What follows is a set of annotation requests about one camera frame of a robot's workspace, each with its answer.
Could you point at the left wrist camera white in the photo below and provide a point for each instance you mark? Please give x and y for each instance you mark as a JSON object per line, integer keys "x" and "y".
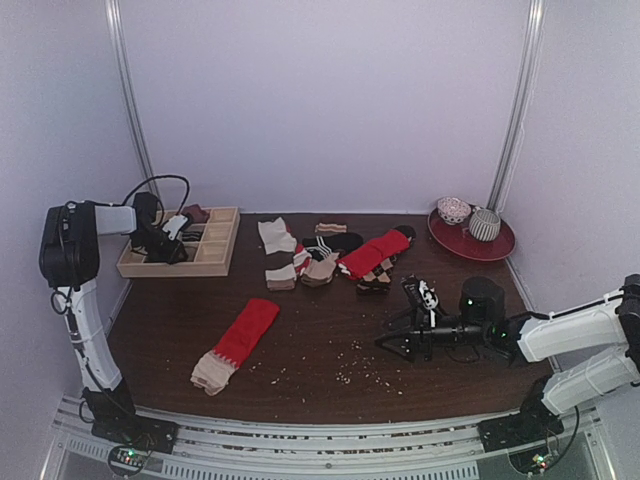
{"x": 176, "y": 224}

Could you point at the white patterned bowl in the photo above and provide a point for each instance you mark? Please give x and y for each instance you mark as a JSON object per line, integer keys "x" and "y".
{"x": 452, "y": 210}

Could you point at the striped ceramic cup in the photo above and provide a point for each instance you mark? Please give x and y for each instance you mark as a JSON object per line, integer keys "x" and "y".
{"x": 484, "y": 225}

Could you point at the red white striped sock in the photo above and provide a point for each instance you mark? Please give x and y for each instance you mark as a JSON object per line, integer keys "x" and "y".
{"x": 301, "y": 260}

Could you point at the left aluminium frame post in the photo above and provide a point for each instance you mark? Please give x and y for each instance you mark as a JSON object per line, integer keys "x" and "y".
{"x": 116, "y": 32}

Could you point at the beige brown sock pile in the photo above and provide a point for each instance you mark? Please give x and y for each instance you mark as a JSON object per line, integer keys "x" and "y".
{"x": 281, "y": 279}

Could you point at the metal base rail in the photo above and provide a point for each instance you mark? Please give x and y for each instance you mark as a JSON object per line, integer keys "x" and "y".
{"x": 212, "y": 448}

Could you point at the right aluminium frame post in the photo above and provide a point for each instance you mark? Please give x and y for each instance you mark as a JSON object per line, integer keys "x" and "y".
{"x": 523, "y": 94}

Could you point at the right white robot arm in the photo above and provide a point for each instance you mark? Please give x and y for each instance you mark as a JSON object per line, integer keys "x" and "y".
{"x": 610, "y": 324}

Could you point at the argyle brown sock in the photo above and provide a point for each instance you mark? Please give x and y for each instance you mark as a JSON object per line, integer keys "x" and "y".
{"x": 377, "y": 281}

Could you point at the wooden compartment tray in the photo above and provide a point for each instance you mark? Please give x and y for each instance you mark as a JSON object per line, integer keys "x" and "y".
{"x": 211, "y": 257}

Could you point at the beige white folded sock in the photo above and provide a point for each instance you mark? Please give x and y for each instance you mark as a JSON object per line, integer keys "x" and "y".
{"x": 276, "y": 237}

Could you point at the red and beige sock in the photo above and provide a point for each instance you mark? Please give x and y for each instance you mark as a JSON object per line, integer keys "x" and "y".
{"x": 215, "y": 368}

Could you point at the black striped rolled sock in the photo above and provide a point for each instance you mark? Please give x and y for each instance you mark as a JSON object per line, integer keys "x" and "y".
{"x": 191, "y": 236}

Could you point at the maroon rolled sock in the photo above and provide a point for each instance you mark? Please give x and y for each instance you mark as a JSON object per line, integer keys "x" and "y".
{"x": 196, "y": 214}

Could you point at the aluminium frame post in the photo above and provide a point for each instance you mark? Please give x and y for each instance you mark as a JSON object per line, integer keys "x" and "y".
{"x": 116, "y": 32}
{"x": 523, "y": 94}

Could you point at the tan sock pair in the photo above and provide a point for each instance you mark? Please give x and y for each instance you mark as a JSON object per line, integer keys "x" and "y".
{"x": 320, "y": 273}

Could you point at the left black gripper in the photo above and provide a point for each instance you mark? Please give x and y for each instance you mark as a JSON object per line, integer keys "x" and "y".
{"x": 174, "y": 255}

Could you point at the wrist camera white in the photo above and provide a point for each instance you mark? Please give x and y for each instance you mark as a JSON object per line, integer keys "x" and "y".
{"x": 422, "y": 298}
{"x": 176, "y": 224}

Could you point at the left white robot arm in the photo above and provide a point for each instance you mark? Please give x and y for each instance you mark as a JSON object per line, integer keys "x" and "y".
{"x": 69, "y": 260}

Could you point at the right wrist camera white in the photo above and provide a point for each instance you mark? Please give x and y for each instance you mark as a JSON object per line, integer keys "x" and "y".
{"x": 422, "y": 298}

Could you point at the small striped folded sock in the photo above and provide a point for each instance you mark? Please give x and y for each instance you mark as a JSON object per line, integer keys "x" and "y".
{"x": 330, "y": 228}

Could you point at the red folded sock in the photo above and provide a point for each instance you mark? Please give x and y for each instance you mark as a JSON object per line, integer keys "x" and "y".
{"x": 372, "y": 253}

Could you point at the red round plate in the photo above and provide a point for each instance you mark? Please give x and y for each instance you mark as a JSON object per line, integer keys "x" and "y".
{"x": 458, "y": 240}

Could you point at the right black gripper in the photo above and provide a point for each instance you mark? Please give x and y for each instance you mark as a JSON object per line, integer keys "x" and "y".
{"x": 422, "y": 340}

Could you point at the black white striped sock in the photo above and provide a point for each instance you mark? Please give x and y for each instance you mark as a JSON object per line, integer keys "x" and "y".
{"x": 320, "y": 247}

